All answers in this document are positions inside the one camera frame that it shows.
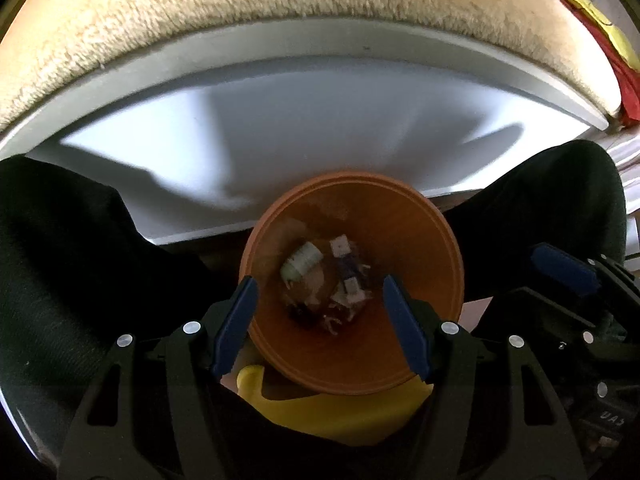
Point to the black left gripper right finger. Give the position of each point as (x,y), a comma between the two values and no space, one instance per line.
(492,414)

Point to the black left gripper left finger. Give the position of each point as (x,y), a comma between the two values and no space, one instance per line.
(100,441)

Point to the red blanket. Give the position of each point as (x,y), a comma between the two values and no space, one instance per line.
(627,78)

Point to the floral orange plush blanket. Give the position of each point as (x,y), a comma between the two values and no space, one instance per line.
(53,42)

